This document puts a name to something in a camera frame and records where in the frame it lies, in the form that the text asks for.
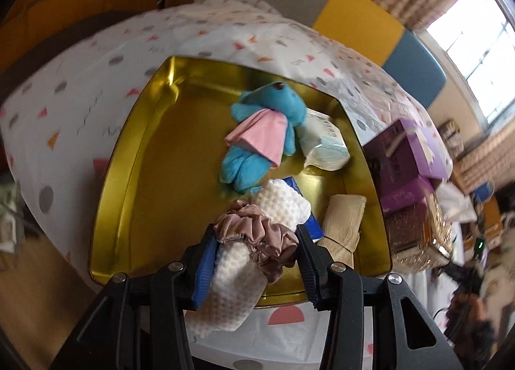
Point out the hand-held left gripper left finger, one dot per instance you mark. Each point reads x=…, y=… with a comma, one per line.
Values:
x=205, y=273

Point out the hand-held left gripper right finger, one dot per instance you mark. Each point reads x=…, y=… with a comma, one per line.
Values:
x=309, y=273

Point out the white waffle towel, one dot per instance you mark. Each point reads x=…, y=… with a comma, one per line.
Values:
x=233, y=285

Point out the blue pocket tissue pack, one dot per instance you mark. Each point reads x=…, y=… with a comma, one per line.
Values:
x=314, y=229

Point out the brown satin scrunchie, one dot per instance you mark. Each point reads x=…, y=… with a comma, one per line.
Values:
x=265, y=237

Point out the beige ribbed cloth roll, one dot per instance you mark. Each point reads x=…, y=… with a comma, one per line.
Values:
x=342, y=221

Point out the blue plush toy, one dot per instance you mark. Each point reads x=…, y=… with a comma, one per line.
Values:
x=249, y=164

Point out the gold metal tray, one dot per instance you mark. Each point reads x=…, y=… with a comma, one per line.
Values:
x=161, y=152

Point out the white wet wipes packet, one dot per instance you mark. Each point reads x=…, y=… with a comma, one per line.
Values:
x=322, y=144

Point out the ornate gold tissue box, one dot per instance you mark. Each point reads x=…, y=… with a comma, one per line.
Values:
x=410, y=233

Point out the blue folding chair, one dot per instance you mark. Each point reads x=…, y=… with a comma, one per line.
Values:
x=483, y=193

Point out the purple tissue box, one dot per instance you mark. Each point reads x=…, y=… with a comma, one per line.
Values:
x=398, y=168

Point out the patterned plastic bed sheet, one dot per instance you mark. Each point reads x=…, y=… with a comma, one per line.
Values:
x=80, y=84

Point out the barred window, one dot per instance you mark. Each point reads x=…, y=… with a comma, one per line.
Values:
x=478, y=40

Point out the grey yellow blue headboard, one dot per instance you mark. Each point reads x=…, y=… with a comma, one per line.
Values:
x=354, y=11

